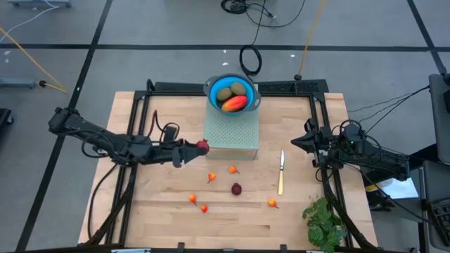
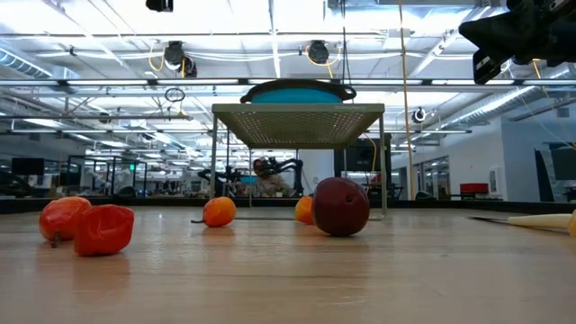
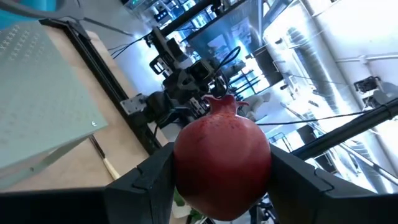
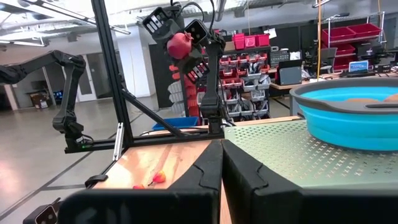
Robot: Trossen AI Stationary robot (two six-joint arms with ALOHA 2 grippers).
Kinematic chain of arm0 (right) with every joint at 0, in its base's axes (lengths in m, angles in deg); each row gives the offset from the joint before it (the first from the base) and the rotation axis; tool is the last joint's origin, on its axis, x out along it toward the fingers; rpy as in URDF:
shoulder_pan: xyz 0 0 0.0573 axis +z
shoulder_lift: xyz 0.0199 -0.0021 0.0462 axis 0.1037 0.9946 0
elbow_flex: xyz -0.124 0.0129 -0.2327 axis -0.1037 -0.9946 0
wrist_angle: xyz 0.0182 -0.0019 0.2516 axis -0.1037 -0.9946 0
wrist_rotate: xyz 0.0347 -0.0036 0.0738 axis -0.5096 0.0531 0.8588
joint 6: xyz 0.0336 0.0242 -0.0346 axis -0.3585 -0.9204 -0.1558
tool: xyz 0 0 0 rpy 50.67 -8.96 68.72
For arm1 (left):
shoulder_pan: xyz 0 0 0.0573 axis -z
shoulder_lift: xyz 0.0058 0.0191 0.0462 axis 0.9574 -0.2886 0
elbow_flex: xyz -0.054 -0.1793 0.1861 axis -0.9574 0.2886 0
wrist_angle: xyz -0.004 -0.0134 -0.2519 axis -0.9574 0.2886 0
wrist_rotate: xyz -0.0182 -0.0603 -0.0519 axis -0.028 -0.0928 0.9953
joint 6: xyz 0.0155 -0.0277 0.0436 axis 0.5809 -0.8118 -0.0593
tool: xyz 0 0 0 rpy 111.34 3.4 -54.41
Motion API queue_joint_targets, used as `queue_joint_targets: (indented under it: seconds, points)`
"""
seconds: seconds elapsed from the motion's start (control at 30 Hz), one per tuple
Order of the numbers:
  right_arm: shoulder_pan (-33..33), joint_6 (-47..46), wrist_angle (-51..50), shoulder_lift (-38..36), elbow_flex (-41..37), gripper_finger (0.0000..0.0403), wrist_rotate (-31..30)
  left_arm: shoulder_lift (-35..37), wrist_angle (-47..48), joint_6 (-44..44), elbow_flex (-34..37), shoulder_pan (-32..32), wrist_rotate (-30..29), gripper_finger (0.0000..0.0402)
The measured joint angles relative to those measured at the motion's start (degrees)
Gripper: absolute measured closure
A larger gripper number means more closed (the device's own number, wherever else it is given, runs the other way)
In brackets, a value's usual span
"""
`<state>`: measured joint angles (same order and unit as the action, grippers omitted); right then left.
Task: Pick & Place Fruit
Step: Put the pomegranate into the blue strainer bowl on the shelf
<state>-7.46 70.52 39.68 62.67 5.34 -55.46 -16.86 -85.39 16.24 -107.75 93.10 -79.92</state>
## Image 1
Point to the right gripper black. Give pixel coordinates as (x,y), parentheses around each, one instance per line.
(327,144)

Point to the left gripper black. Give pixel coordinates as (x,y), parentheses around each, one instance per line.
(165,151)

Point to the dark red round fruit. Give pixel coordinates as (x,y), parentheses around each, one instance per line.
(203,144)
(236,189)

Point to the small orange-red pepper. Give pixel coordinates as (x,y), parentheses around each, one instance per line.
(271,202)
(192,199)
(204,208)
(211,175)
(232,169)

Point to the red yellow mango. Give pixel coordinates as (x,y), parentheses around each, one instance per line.
(235,103)

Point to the brown kiwi fruit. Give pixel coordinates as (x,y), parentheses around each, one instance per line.
(224,94)
(238,88)

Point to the blue collapsible colander bowl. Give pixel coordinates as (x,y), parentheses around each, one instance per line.
(213,88)

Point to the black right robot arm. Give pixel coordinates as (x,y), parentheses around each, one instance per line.
(383,161)

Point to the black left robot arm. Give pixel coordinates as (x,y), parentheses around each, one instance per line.
(102,140)

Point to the green artificial plant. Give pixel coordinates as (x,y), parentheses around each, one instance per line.
(321,218)

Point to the black table clamp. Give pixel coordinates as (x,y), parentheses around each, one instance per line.
(283,247)
(181,246)

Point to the glossy white panel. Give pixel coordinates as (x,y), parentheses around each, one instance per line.
(400,188)

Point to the black keyboard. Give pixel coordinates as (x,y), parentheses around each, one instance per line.
(442,214)

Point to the grey floor bar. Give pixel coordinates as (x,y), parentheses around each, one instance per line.
(17,83)

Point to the black floor object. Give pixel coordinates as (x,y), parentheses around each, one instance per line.
(4,116)

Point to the grey cart base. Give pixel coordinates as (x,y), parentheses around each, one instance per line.
(38,3)

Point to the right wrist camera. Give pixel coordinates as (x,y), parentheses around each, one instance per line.
(351,133)

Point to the black aluminium frame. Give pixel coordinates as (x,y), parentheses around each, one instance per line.
(175,88)

